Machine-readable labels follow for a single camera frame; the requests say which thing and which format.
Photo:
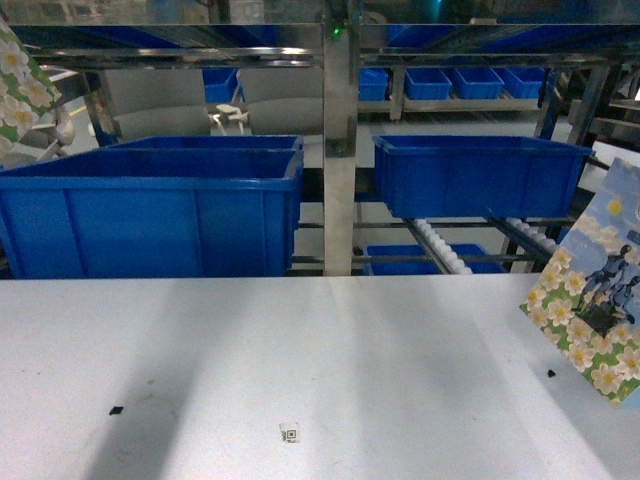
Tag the flower gift bag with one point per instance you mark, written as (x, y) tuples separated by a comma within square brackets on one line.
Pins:
[(27, 93), (586, 300)]

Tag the blue bin front left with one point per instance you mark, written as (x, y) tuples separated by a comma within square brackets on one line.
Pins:
[(136, 213)]

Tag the stainless steel flow rack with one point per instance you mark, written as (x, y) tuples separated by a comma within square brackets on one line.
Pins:
[(335, 37)]

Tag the small QR code sticker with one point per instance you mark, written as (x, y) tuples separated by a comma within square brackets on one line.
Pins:
[(290, 432)]

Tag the grey office chair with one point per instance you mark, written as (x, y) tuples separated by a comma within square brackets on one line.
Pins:
[(51, 134)]

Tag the blue bin right of post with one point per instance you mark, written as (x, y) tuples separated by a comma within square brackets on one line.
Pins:
[(433, 176)]

